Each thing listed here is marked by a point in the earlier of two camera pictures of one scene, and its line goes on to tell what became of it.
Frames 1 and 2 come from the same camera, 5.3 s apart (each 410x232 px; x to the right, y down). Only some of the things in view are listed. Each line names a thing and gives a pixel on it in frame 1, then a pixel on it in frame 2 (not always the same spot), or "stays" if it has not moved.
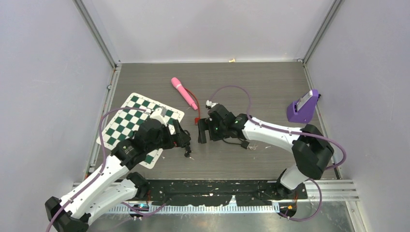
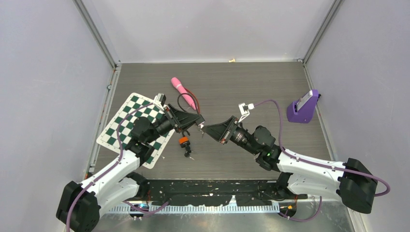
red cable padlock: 196,120 stays
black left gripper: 175,140 → 182,120
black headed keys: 187,152 stays
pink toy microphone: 177,83 stays
